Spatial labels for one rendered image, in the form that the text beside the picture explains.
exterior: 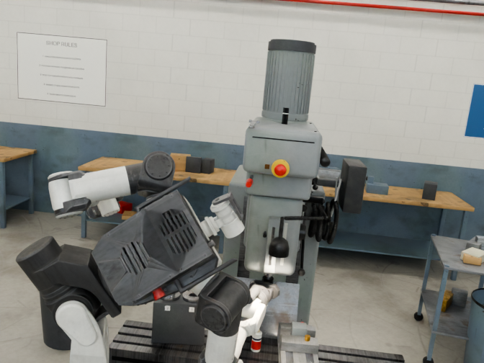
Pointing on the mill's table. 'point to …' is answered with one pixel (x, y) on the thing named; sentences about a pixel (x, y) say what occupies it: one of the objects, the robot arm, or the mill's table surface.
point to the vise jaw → (299, 344)
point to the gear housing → (279, 186)
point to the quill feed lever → (302, 248)
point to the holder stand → (176, 320)
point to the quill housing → (259, 218)
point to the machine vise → (293, 351)
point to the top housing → (283, 147)
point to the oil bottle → (256, 341)
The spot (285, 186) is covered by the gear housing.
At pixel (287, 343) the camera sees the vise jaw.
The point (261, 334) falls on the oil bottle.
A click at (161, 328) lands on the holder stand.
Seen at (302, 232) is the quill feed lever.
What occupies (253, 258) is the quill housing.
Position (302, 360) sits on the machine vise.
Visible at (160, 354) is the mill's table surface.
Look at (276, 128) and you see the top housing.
